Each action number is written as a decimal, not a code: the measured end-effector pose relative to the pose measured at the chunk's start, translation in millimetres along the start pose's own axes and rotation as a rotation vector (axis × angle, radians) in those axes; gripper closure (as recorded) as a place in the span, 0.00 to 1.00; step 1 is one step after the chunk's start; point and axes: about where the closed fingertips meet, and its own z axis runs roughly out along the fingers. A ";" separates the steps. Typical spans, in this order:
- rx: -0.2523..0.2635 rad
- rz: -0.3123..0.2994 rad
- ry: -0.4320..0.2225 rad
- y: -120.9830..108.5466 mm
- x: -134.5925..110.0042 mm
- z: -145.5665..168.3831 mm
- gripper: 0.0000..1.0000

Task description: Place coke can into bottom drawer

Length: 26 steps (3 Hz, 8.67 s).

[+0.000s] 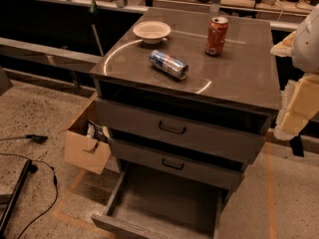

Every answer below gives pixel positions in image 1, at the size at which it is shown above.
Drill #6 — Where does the grey drawer cabinet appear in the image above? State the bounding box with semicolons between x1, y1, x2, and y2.
89;6;283;239

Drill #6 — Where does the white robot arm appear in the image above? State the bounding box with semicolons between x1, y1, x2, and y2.
270;5;319;140

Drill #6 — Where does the orange coke can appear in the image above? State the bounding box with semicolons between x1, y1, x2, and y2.
205;16;228;56

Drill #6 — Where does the grey open bottom drawer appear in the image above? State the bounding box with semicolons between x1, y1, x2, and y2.
92;163;227;239

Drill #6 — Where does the grey middle drawer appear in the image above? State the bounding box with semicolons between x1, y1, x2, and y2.
109;137;243;190

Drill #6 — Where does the black floor cable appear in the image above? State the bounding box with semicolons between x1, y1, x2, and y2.
0;152;60;239

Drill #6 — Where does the green-handled stick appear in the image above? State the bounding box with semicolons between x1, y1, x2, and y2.
89;0;104;56

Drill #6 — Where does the grey metal rail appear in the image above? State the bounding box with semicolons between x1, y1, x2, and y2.
0;38;101;73

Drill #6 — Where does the open cardboard box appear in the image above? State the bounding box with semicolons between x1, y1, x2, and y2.
64;94;111;174

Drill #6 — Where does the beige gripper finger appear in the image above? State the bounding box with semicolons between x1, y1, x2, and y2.
270;32;296;58

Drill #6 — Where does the blue silver energy drink can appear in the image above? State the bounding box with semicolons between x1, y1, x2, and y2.
149;50;188;80

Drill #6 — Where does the grey top drawer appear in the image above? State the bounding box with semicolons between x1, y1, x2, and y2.
95;98;265;163

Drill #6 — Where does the white paper bowl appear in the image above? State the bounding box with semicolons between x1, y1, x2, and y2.
133;21;171;44

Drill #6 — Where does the black bar on floor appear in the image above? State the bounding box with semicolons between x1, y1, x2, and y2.
0;159;33;239

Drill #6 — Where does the black-tipped tool on floor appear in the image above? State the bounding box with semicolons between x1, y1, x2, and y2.
0;134;48;143

